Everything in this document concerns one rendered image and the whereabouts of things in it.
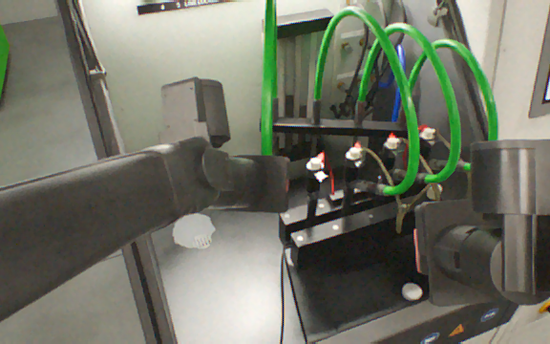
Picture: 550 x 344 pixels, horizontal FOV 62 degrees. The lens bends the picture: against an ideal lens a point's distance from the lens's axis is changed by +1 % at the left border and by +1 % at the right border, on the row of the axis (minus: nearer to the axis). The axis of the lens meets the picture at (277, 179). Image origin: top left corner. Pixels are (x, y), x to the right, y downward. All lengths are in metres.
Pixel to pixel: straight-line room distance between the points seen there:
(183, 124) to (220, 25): 0.52
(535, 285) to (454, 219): 0.12
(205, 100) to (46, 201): 0.24
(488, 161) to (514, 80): 0.64
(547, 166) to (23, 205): 0.35
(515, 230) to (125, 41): 0.72
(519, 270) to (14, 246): 0.33
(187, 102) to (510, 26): 0.69
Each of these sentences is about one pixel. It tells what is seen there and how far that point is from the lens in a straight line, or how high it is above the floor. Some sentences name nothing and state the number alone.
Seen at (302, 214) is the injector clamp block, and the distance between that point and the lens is 0.93.
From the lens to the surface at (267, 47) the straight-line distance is 0.58.
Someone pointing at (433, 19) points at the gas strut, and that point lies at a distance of 0.98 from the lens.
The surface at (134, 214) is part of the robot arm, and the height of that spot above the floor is 1.45.
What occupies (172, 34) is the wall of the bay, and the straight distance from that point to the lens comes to 0.92.
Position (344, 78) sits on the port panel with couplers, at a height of 1.11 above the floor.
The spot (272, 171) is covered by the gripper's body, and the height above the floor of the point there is 1.32.
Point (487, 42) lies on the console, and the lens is 0.95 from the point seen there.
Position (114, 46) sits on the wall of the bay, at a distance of 0.91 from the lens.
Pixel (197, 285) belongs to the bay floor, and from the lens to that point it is 1.02.
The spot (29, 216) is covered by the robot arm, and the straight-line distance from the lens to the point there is 0.24.
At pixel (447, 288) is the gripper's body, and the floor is 1.28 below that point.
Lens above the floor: 1.66
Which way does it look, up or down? 42 degrees down
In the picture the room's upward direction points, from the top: straight up
